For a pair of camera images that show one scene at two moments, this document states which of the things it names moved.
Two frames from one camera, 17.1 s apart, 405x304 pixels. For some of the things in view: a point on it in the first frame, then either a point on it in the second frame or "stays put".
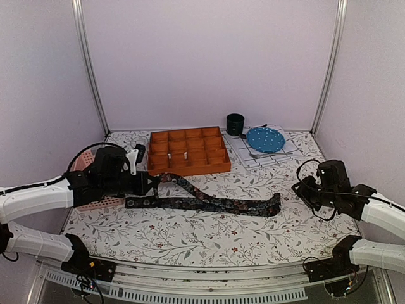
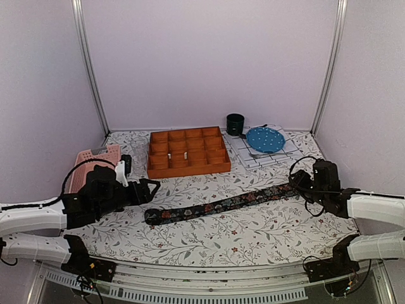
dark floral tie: (267, 207) -> (262, 196)
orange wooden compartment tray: (188, 151) stays put
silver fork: (255, 156) stays put
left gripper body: (114, 186) -> (113, 204)
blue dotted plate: (265, 139) stays put
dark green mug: (235, 124) stays put
